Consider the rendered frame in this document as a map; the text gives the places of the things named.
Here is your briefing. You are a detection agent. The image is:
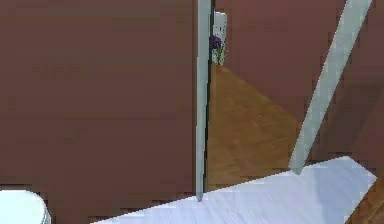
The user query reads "purple flowered house plant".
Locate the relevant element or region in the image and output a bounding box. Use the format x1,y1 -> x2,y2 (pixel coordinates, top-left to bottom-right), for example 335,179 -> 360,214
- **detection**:
210,34 -> 227,66

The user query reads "white round fixture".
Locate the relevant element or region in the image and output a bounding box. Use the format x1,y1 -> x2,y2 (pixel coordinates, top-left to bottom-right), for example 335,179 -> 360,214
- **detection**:
0,189 -> 52,224

